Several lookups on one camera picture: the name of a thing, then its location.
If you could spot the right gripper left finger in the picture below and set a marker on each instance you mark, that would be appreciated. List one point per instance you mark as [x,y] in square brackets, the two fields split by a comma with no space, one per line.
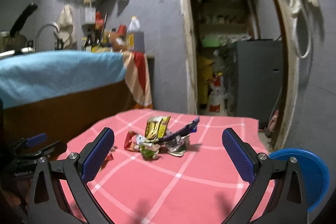
[47,201]

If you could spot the yellow torn snack bag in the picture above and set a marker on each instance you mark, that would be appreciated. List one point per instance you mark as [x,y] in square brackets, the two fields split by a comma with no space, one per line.
[156,127]

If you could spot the green crumpled wrapper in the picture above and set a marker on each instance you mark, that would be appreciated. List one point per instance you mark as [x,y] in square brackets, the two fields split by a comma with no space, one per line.
[149,151]

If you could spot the silver wrapper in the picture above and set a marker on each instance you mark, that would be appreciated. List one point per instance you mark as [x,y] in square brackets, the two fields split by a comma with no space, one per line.
[178,146]

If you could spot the dark blue snack wrapper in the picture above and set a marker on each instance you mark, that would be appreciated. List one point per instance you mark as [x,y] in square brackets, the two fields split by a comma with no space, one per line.
[185,131]

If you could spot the red wrapper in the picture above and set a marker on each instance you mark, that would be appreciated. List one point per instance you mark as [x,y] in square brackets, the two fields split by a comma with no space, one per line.
[130,143]

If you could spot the metal sink faucet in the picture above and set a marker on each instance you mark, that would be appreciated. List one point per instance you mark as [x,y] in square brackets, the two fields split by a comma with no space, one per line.
[46,37]

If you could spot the red cap bottle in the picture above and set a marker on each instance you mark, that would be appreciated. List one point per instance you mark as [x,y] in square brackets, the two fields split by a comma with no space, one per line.
[122,29]

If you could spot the large oil bottle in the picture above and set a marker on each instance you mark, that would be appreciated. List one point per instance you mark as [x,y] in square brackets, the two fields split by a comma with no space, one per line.
[135,37]

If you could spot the red striped towel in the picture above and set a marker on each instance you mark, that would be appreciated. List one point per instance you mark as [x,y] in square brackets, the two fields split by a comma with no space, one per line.
[137,78]

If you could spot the pink checked tablecloth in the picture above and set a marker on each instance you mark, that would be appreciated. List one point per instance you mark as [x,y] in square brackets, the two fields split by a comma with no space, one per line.
[202,186]

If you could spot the light blue cloth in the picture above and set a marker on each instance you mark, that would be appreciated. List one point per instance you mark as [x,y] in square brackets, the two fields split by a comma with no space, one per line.
[38,76]

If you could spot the black handled pot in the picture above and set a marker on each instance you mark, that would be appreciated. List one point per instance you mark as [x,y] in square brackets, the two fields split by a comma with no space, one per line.
[12,39]

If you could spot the grey metal cabinet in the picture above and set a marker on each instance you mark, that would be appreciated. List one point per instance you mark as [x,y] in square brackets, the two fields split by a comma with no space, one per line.
[256,78]

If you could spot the hanging beige rag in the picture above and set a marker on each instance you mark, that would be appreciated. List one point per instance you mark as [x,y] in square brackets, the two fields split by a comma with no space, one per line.
[66,26]

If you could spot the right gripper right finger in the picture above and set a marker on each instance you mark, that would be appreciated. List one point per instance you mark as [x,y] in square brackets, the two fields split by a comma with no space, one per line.
[287,203]

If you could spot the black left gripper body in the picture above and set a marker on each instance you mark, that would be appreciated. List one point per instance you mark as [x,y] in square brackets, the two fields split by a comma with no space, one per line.
[24,163]

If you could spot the blue plastic bin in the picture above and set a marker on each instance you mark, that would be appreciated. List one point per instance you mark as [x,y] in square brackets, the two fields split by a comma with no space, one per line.
[314,170]

